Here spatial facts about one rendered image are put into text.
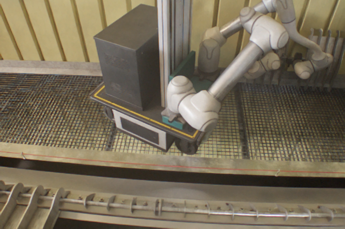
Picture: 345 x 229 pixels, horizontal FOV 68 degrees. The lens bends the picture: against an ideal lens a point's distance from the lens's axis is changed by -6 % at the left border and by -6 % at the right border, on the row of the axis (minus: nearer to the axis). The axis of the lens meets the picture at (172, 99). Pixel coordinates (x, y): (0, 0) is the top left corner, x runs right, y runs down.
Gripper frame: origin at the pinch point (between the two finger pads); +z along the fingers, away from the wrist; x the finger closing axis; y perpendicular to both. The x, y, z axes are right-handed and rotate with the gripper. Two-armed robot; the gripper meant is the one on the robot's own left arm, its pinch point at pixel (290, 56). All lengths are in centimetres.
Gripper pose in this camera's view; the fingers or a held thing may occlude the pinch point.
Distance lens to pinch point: 252.8
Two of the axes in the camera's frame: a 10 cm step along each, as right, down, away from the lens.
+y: -0.2, 8.6, 5.2
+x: 10.0, 0.5, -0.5
